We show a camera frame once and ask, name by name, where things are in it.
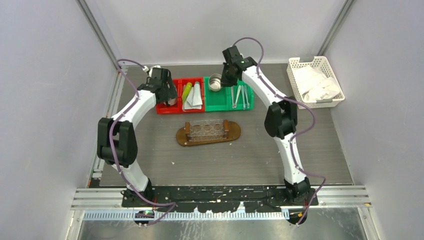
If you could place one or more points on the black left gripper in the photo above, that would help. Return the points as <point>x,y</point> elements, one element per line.
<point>171,92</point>

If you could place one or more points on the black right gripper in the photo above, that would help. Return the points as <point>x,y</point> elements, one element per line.
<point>225,82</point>

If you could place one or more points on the white enamel mug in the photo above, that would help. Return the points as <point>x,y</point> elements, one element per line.
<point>171,101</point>

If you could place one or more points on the shiny metal cup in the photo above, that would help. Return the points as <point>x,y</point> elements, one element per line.
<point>214,82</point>

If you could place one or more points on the clear acrylic wooden rack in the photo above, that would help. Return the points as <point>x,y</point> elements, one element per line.
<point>205,130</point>

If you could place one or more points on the brown oval wooden tray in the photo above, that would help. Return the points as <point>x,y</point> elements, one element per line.
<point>233,134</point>

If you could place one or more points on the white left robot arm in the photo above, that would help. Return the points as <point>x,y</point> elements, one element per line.
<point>116,140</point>

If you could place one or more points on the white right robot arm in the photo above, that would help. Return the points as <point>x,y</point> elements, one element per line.
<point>281,117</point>

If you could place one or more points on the lime green toothpaste tube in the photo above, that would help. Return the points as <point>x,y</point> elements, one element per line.
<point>186,90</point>

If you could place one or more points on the grey toothpaste tube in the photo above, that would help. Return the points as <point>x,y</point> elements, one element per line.
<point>188,103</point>

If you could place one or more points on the white toothpaste tube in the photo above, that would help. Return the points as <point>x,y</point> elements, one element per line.
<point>197,96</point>

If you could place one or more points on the red plastic bin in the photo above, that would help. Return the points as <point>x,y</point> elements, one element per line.
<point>193,80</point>
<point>163,109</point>

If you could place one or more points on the green plastic bin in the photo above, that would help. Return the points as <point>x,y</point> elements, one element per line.
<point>242,105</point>
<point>215,101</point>

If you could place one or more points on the white perforated plastic basket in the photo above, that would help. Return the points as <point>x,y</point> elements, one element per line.
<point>320,63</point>

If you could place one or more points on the white crumpled cloth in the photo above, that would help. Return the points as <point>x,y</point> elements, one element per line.
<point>314,85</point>

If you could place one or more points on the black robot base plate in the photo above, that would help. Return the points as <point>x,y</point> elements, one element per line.
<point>227,198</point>

